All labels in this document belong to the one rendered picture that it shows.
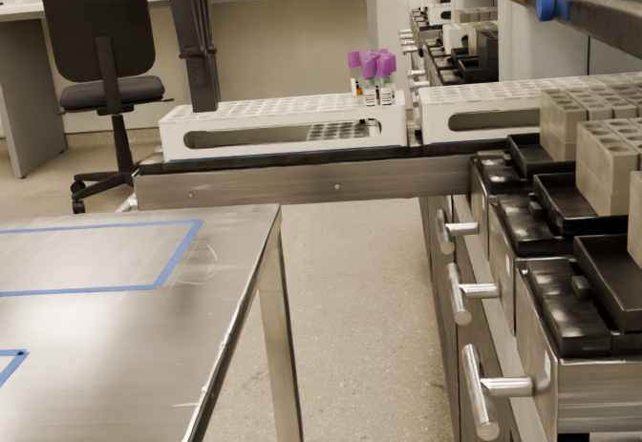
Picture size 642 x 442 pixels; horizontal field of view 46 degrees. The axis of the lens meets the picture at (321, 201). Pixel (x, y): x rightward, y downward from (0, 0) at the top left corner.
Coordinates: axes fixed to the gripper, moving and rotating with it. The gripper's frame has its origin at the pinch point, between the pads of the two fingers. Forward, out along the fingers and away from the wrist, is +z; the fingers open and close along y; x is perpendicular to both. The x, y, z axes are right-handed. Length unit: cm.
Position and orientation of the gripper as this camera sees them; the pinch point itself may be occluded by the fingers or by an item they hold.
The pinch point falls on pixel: (202, 83)
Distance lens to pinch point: 95.9
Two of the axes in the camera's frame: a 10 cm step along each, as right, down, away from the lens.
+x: -9.9, 0.6, 1.0
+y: 0.7, -3.2, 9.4
